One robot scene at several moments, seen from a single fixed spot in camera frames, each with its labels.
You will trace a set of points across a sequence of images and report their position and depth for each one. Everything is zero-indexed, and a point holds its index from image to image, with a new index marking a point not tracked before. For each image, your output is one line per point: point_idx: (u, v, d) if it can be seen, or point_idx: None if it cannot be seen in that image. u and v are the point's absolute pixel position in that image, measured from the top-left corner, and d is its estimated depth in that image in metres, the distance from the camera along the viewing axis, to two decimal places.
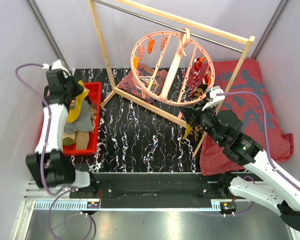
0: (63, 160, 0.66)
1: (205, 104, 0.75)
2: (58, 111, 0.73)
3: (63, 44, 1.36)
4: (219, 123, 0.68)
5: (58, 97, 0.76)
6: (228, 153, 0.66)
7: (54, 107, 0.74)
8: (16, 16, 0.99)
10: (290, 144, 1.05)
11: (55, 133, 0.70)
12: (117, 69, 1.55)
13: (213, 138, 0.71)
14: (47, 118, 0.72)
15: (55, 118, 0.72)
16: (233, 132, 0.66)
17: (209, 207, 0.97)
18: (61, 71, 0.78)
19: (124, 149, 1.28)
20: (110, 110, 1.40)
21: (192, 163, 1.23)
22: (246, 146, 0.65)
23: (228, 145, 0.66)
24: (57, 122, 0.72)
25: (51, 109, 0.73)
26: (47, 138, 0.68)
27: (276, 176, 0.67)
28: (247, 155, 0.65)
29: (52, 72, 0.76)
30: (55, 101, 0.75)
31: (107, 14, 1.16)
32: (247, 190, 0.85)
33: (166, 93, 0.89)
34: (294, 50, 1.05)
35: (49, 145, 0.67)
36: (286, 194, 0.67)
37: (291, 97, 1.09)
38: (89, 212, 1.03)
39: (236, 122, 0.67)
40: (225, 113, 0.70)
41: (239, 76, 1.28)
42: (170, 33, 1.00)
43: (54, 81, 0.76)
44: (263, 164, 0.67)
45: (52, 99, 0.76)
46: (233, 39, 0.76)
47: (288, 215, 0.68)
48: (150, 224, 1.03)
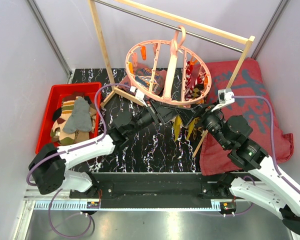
0: (57, 174, 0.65)
1: (216, 106, 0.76)
2: (105, 144, 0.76)
3: (63, 43, 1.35)
4: (229, 129, 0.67)
5: (118, 137, 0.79)
6: (233, 158, 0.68)
7: (107, 140, 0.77)
8: (16, 17, 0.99)
10: (290, 144, 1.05)
11: (81, 154, 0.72)
12: (117, 69, 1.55)
13: (219, 141, 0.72)
14: (94, 139, 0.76)
15: (95, 146, 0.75)
16: (242, 138, 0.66)
17: (209, 207, 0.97)
18: (126, 122, 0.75)
19: (124, 149, 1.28)
20: (110, 110, 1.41)
21: (192, 163, 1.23)
22: (252, 152, 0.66)
23: (235, 150, 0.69)
24: (92, 149, 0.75)
25: (104, 139, 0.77)
26: (71, 149, 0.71)
27: (282, 183, 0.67)
28: (253, 161, 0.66)
29: (116, 121, 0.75)
30: (112, 136, 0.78)
31: (106, 14, 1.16)
32: (249, 192, 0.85)
33: (169, 92, 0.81)
34: (294, 50, 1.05)
35: (68, 153, 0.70)
36: (290, 200, 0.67)
37: (291, 98, 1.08)
38: (89, 212, 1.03)
39: (246, 130, 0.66)
40: (236, 118, 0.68)
41: (239, 76, 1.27)
42: (159, 41, 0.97)
43: (120, 125, 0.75)
44: (268, 171, 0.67)
45: (114, 133, 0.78)
46: (233, 38, 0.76)
47: (290, 219, 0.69)
48: (150, 224, 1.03)
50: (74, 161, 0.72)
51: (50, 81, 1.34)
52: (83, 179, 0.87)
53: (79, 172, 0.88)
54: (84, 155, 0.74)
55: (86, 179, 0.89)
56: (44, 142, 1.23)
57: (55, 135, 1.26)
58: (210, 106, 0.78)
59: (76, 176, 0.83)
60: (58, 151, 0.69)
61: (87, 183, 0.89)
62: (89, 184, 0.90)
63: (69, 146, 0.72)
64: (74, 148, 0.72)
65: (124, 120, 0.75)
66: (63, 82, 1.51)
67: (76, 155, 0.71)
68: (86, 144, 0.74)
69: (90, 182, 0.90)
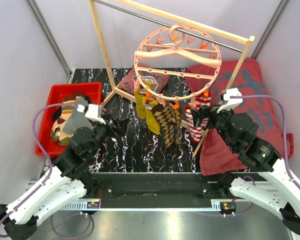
0: (20, 230, 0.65)
1: (220, 107, 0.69)
2: (54, 182, 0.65)
3: (63, 43, 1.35)
4: (232, 127, 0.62)
5: (72, 161, 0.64)
6: (243, 160, 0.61)
7: (55, 173, 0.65)
8: (16, 17, 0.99)
10: (290, 144, 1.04)
11: (31, 204, 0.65)
12: (117, 69, 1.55)
13: (225, 141, 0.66)
14: (40, 182, 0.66)
15: (44, 188, 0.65)
16: (248, 136, 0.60)
17: (209, 207, 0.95)
18: (85, 140, 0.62)
19: (124, 149, 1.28)
20: (110, 110, 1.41)
21: (192, 163, 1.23)
22: (265, 153, 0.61)
23: (243, 150, 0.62)
24: (42, 193, 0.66)
25: (51, 175, 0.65)
26: (19, 204, 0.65)
27: (292, 187, 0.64)
28: (266, 163, 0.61)
29: (72, 140, 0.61)
30: (67, 162, 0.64)
31: (106, 14, 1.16)
32: (249, 192, 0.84)
33: (140, 54, 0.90)
34: (294, 50, 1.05)
35: (16, 211, 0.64)
36: (298, 204, 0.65)
37: (292, 98, 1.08)
38: (89, 212, 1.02)
39: (251, 126, 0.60)
40: (240, 116, 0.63)
41: (239, 76, 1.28)
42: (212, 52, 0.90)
43: (79, 140, 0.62)
44: (280, 173, 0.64)
45: (66, 158, 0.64)
46: (233, 38, 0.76)
47: (292, 221, 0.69)
48: (150, 224, 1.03)
50: (30, 213, 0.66)
51: (51, 81, 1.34)
52: (73, 192, 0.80)
53: (67, 187, 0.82)
54: (37, 201, 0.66)
55: (77, 191, 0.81)
56: (44, 142, 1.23)
57: (55, 135, 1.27)
58: (214, 107, 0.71)
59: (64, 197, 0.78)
60: (8, 212, 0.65)
61: (79, 194, 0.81)
62: (83, 190, 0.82)
63: (18, 200, 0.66)
64: (22, 201, 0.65)
65: (83, 137, 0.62)
66: (63, 82, 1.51)
67: (26, 208, 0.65)
68: (34, 191, 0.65)
69: (84, 189, 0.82)
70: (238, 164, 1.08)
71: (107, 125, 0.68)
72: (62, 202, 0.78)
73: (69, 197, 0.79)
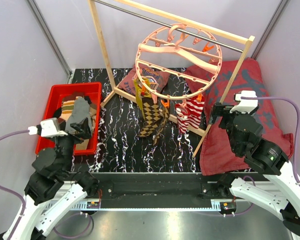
0: None
1: (233, 107, 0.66)
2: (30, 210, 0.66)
3: (63, 43, 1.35)
4: (236, 128, 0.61)
5: (43, 183, 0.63)
6: (250, 163, 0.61)
7: (29, 201, 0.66)
8: (16, 16, 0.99)
10: (290, 144, 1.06)
11: (20, 232, 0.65)
12: (117, 69, 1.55)
13: (231, 143, 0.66)
14: (19, 214, 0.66)
15: (25, 215, 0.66)
16: (253, 137, 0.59)
17: (209, 207, 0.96)
18: (50, 162, 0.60)
19: (124, 149, 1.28)
20: (110, 110, 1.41)
21: (192, 163, 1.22)
22: (273, 156, 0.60)
23: (249, 152, 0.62)
24: (26, 220, 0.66)
25: (26, 204, 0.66)
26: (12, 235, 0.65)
27: (298, 190, 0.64)
28: (273, 166, 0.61)
29: (35, 165, 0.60)
30: (38, 185, 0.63)
31: (106, 14, 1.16)
32: (250, 193, 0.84)
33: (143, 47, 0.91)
34: (294, 50, 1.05)
35: None
36: None
37: (292, 98, 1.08)
38: (89, 212, 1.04)
39: (256, 127, 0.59)
40: (243, 119, 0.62)
41: (239, 76, 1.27)
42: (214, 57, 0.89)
43: (42, 164, 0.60)
44: (287, 177, 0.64)
45: (36, 182, 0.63)
46: (233, 38, 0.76)
47: (297, 224, 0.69)
48: (150, 224, 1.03)
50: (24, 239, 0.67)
51: (50, 81, 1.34)
52: (72, 198, 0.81)
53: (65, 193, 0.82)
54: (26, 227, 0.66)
55: (76, 196, 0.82)
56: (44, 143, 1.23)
57: None
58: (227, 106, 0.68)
59: (64, 204, 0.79)
60: None
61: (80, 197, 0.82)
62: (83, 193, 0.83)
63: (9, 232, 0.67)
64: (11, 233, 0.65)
65: (48, 159, 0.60)
66: (63, 82, 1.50)
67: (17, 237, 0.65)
68: (17, 221, 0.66)
69: (83, 191, 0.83)
70: (238, 163, 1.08)
71: (69, 136, 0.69)
72: (63, 210, 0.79)
73: (70, 203, 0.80)
